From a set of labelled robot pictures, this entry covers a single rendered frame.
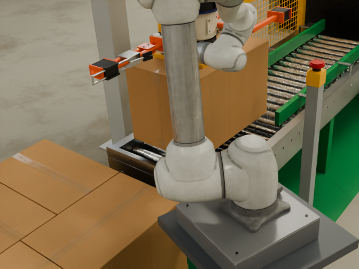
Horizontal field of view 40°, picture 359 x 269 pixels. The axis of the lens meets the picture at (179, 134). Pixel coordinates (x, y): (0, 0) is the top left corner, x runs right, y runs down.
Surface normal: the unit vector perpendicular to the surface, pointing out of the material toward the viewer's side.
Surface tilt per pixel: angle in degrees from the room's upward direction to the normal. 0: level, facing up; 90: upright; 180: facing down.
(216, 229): 2
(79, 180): 0
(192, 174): 78
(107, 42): 90
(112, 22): 90
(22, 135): 0
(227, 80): 90
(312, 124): 90
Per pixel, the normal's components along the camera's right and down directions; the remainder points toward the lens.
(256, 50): 0.76, 0.29
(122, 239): -0.06, -0.86
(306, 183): -0.62, 0.43
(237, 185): -0.02, 0.48
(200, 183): 0.02, 0.18
